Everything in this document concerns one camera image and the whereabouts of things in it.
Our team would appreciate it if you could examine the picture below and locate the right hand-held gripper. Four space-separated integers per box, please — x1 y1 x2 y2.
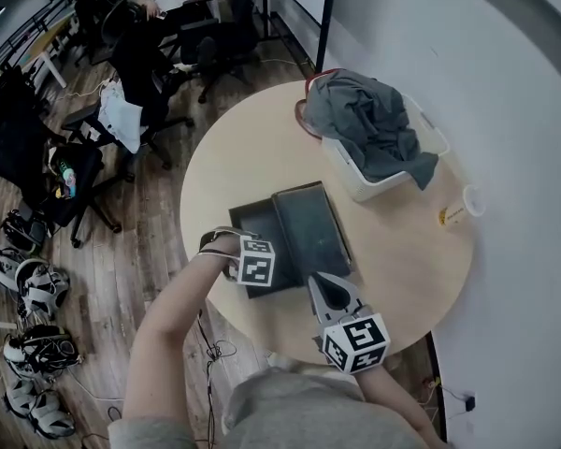
307 270 392 375

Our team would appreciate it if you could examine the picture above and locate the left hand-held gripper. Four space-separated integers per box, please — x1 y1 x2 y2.
199 225 278 287

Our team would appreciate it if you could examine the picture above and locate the black shallow box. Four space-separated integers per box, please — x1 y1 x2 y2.
227 180 354 301

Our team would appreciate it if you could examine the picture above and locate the person's left forearm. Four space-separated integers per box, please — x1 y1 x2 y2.
121 252 240 435

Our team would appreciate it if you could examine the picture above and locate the person's right forearm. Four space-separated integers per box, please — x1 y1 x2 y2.
356 366 444 449

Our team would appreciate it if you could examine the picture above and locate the folded grey cloth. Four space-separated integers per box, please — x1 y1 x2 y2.
271 182 353 285

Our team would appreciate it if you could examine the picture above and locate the person's grey shirt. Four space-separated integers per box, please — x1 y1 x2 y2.
107 366 432 449

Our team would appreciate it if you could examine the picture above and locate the white plastic basket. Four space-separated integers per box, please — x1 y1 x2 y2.
319 91 452 204

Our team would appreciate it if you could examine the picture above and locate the red plastic hoop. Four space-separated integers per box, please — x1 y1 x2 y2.
295 67 348 140

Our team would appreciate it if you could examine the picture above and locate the paper cup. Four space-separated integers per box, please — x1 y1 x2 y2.
436 183 488 230

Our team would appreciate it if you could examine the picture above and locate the crumpled grey garment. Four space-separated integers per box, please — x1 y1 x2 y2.
303 69 440 192

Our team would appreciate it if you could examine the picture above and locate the white plastic bag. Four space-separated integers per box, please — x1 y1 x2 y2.
96 80 144 154

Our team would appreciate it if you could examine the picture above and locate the colourful toy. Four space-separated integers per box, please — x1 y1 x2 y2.
50 156 80 202

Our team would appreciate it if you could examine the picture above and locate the white and black wearable device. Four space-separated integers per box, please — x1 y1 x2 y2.
0 247 25 290
2 378 77 440
2 325 81 379
15 256 71 321

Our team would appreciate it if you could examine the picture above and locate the black backpack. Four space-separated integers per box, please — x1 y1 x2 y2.
0 208 53 255

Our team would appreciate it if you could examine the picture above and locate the black whiteboard stand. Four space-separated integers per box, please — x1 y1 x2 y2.
260 0 338 78

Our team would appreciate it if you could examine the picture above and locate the wooden desk with white legs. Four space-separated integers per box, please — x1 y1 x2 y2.
20 15 77 89

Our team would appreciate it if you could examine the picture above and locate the black cable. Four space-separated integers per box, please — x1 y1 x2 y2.
194 308 238 449

